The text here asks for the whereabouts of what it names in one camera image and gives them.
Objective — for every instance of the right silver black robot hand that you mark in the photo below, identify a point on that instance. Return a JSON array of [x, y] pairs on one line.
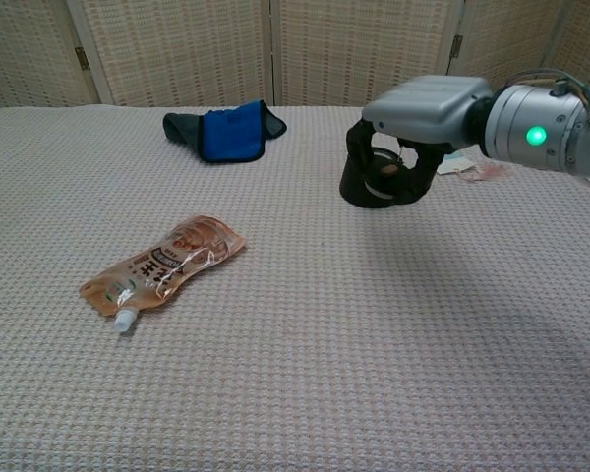
[[423, 108]]

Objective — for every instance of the black teapot lid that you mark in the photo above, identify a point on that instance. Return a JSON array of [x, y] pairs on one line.
[[388, 170]]

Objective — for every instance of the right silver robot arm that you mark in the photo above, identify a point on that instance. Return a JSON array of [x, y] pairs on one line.
[[536, 128]]

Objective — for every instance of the black cast iron teapot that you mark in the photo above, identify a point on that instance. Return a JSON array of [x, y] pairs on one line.
[[352, 186]]

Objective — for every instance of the light blue paper packet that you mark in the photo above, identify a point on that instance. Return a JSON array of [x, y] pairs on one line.
[[454, 167]]

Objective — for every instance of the brass screen hinge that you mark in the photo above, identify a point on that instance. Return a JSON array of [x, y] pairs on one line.
[[81, 58], [456, 46]]

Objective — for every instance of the woven folding screen panel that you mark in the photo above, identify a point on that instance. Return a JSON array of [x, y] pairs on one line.
[[24, 54], [177, 49], [587, 44], [506, 44], [364, 49]]

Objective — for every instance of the blue cloth, black trim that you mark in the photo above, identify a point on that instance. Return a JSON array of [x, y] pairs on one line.
[[231, 137]]

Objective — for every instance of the dark grey cloth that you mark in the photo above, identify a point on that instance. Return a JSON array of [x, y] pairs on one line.
[[179, 127]]

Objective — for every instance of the orange spouted drink pouch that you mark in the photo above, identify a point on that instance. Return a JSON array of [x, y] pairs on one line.
[[162, 270]]

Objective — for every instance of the pale waffle weave tablecloth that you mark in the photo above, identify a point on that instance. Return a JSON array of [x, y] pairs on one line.
[[295, 393]]

